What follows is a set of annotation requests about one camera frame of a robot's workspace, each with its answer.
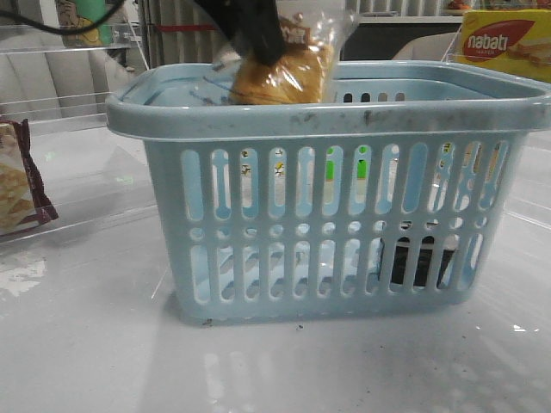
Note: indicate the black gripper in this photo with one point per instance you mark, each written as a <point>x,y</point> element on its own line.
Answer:
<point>250,26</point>

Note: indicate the packaged bread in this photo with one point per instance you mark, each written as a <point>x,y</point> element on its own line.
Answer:
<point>314,33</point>

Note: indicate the light blue plastic basket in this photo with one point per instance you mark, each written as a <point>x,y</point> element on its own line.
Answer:
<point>383,199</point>

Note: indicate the green cartoon snack package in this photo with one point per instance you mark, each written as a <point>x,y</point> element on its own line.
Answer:
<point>81,14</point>

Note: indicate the clear acrylic shelf right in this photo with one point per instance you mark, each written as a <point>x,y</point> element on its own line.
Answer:
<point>452,42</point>

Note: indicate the clear acrylic shelf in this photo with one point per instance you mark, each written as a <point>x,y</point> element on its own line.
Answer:
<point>90,175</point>
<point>452,42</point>

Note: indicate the clear acrylic shelf left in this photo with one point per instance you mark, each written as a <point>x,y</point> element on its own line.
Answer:
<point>90,175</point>

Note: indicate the yellow Nabati wafer box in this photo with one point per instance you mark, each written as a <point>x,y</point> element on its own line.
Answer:
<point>511,41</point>

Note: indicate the brown cracker snack packet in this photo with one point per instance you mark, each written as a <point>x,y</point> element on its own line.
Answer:
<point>24,203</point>

